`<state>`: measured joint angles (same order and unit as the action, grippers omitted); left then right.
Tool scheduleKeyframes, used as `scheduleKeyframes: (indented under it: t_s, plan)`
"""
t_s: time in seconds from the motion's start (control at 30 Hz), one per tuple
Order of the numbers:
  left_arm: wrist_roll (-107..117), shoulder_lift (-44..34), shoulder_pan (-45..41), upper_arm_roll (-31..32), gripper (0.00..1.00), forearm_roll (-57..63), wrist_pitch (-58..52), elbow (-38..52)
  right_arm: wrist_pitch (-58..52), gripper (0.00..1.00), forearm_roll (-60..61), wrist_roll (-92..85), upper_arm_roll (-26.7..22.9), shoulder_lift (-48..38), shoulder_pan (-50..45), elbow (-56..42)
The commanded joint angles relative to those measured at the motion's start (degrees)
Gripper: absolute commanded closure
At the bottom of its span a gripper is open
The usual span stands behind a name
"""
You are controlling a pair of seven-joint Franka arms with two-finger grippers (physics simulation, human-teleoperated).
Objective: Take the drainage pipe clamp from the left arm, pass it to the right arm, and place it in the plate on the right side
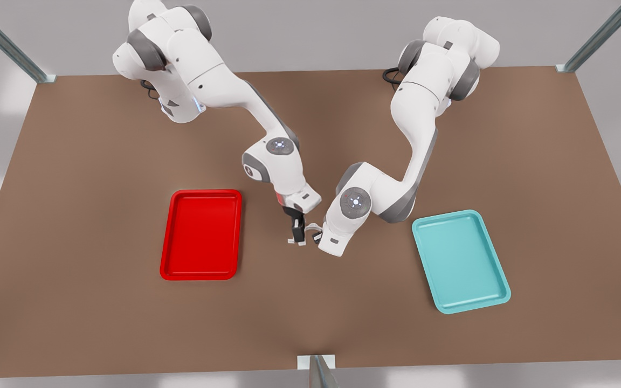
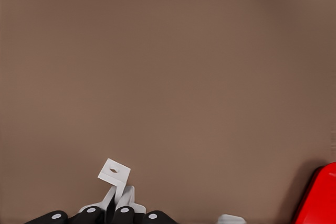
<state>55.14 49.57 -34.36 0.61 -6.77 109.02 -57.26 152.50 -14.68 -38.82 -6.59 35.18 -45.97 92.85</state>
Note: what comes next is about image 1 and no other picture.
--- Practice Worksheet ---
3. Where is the red rectangular tray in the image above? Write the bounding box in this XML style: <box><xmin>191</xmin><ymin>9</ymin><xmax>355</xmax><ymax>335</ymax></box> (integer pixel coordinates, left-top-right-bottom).
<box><xmin>160</xmin><ymin>189</ymin><xmax>243</xmax><ymax>281</ymax></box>

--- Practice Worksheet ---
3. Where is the teal rectangular tray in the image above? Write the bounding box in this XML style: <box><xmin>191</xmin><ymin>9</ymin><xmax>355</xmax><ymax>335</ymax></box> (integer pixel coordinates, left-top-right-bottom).
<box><xmin>411</xmin><ymin>210</ymin><xmax>512</xmax><ymax>315</ymax></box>

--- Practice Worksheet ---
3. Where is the silver frame post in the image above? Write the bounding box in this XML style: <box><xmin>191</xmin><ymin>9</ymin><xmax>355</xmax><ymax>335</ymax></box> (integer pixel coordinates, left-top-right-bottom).
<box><xmin>555</xmin><ymin>0</ymin><xmax>621</xmax><ymax>74</ymax></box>
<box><xmin>296</xmin><ymin>355</ymin><xmax>340</xmax><ymax>388</ymax></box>
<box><xmin>0</xmin><ymin>0</ymin><xmax>57</xmax><ymax>85</ymax></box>

